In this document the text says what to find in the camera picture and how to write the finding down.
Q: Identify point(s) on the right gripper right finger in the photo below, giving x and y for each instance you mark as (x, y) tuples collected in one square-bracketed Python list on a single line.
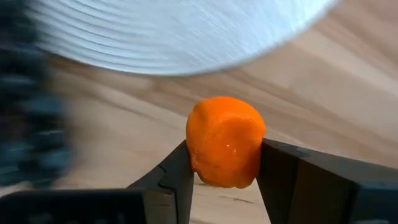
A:
[(311, 186)]

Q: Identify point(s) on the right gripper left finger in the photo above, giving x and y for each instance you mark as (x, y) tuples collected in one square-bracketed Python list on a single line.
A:
[(174, 183)]

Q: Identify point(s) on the orange toy tangerine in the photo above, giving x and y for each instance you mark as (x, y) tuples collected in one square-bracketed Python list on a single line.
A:
[(225, 141)]

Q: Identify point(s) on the dark toy grape bunch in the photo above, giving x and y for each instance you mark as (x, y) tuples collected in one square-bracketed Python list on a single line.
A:
[(28, 140)]

